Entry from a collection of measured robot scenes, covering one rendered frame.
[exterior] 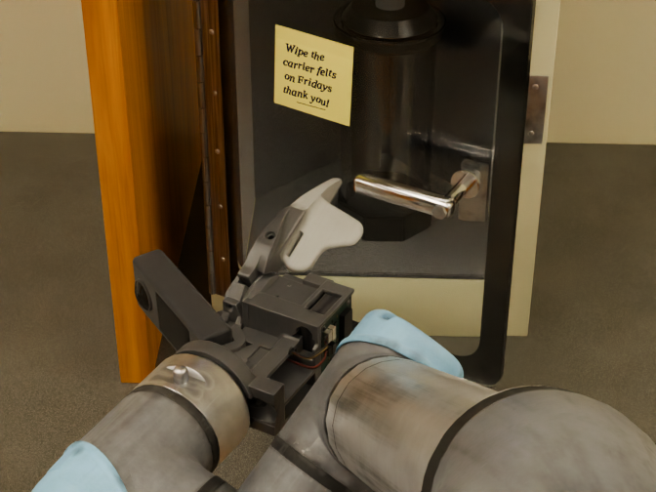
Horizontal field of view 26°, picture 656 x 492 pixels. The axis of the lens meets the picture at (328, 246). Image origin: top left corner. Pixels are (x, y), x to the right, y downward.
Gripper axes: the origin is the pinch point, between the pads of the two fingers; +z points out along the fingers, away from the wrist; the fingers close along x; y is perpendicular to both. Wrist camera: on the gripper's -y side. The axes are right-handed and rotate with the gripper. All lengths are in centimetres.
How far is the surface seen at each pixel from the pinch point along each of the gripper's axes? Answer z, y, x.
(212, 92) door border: 13.6, -19.4, 2.1
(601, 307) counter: 37.6, 11.9, -25.9
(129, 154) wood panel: 4.2, -22.0, -0.4
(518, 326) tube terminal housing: 28.6, 6.3, -24.7
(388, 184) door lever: 9.2, 0.7, 0.8
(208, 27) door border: 13.6, -19.5, 8.3
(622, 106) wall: 74, 1, -22
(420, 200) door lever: 8.6, 3.9, 0.5
